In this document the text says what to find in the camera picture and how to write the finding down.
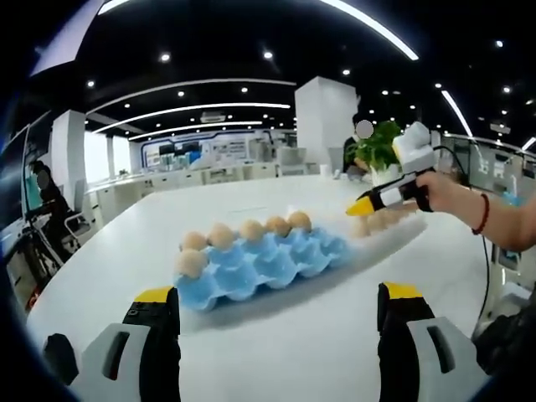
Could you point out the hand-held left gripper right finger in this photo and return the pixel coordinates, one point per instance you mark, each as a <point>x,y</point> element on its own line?
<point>398,335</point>

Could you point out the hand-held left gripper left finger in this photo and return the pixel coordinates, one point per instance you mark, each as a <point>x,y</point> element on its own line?
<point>159,335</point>

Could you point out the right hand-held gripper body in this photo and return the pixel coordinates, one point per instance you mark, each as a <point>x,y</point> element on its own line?
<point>414,148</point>

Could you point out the group of brown eggs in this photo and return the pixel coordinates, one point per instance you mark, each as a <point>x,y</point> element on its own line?
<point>220,236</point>
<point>368,226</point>

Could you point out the blue egg tray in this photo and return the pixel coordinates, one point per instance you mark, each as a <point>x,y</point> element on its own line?
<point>251,276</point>

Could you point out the white foam tray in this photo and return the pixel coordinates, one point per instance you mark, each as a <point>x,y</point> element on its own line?
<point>393,240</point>

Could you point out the person's right hand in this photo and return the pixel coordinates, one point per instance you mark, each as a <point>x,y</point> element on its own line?
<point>452,199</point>

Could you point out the potted green plant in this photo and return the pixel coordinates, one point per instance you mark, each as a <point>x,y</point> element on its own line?
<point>379,146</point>

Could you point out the white paper cup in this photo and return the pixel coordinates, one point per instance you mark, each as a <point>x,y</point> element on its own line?
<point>325,170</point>

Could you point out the white office chair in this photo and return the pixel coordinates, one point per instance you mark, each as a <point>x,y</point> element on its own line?
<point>292,161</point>

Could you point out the small black object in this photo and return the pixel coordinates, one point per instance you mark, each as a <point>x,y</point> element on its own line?
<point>60,358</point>

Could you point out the person's dark clothing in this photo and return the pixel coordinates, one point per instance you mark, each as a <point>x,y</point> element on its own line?
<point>506,343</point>

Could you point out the white table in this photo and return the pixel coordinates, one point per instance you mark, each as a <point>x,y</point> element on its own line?
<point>276,360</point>

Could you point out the grey office chair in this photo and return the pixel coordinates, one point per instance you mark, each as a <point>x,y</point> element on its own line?
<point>79,222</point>

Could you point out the white low cabinets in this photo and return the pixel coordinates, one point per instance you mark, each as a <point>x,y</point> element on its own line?
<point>188,176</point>

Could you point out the ceiling air conditioner unit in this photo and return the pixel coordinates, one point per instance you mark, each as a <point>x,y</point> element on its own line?
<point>213,117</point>

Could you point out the large monitor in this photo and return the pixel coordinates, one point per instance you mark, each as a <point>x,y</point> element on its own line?
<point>14,176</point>

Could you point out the hanging pale pink screen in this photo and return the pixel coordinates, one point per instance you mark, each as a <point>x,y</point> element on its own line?
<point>63,37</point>

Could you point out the blue framed display wall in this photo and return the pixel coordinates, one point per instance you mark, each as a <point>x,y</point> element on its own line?
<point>226,146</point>

